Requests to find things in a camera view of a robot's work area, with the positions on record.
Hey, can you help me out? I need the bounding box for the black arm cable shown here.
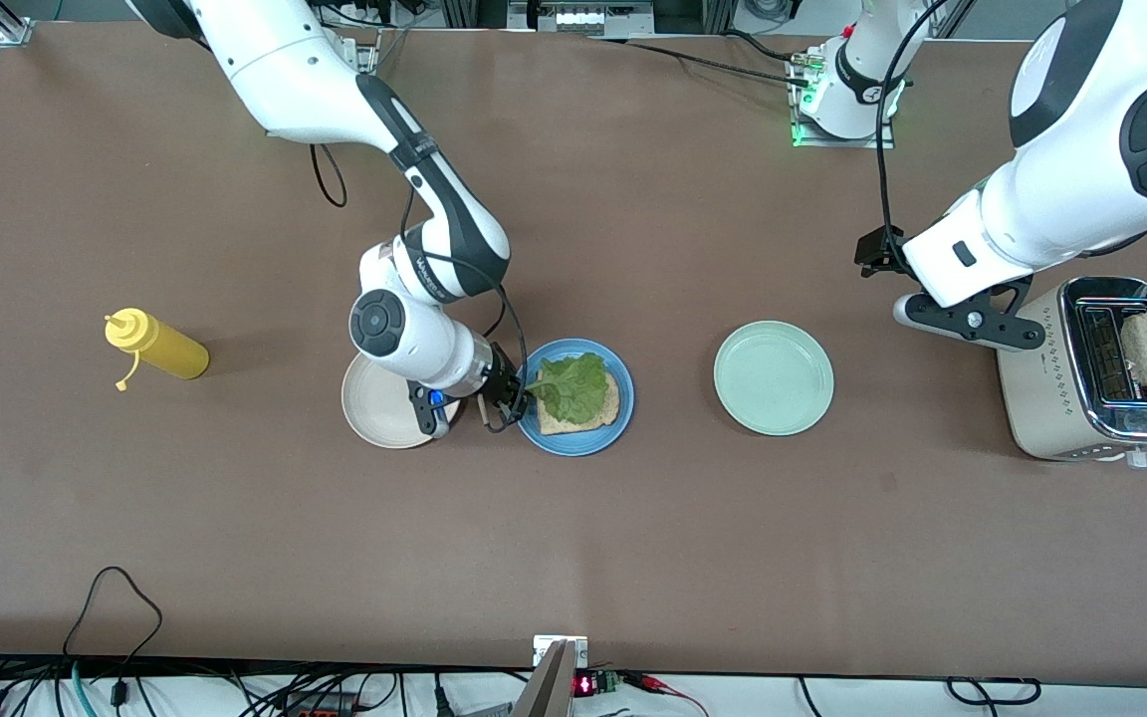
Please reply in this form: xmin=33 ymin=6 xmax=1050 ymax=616
xmin=310 ymin=142 xmax=537 ymax=433
xmin=872 ymin=0 xmax=943 ymax=262

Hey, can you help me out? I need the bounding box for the yellow squeeze bottle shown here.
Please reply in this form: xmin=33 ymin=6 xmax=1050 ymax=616
xmin=104 ymin=308 xmax=211 ymax=391

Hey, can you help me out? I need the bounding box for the black coiled cable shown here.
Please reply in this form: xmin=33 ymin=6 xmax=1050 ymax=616
xmin=946 ymin=676 xmax=1042 ymax=706

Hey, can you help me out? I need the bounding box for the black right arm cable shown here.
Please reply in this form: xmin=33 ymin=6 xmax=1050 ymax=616
xmin=310 ymin=142 xmax=537 ymax=433

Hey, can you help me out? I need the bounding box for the cream and chrome toaster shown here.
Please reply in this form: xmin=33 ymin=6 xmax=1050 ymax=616
xmin=995 ymin=276 xmax=1147 ymax=467

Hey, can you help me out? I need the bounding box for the red clip lead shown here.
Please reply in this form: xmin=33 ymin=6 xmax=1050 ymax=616
xmin=623 ymin=671 xmax=710 ymax=717

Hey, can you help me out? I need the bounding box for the thin black looped cable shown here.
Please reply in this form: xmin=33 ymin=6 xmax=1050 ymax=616
xmin=64 ymin=566 xmax=164 ymax=688

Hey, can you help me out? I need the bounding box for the green lettuce leaf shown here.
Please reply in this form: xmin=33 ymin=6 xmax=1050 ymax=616
xmin=526 ymin=352 xmax=612 ymax=424

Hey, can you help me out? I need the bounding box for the grey metal camera stand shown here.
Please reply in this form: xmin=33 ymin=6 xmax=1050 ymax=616
xmin=512 ymin=635 xmax=589 ymax=717

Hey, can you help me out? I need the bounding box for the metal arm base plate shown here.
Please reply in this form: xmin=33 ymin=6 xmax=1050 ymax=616
xmin=330 ymin=28 xmax=381 ymax=77
xmin=791 ymin=55 xmax=899 ymax=150

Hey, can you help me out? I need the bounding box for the blue round plate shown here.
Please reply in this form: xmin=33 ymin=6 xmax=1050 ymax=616
xmin=513 ymin=339 xmax=635 ymax=458

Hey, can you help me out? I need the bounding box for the beige round plate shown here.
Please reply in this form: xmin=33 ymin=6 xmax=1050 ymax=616
xmin=341 ymin=351 xmax=463 ymax=450

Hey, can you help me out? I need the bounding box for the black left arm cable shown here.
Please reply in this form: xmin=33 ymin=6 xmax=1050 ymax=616
xmin=872 ymin=0 xmax=943 ymax=262

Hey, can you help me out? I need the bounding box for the black table cable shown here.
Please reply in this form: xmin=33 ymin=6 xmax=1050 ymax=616
xmin=723 ymin=30 xmax=805 ymax=65
xmin=583 ymin=36 xmax=813 ymax=89

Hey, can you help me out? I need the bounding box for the light green round plate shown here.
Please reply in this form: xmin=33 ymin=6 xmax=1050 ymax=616
xmin=713 ymin=320 xmax=835 ymax=437

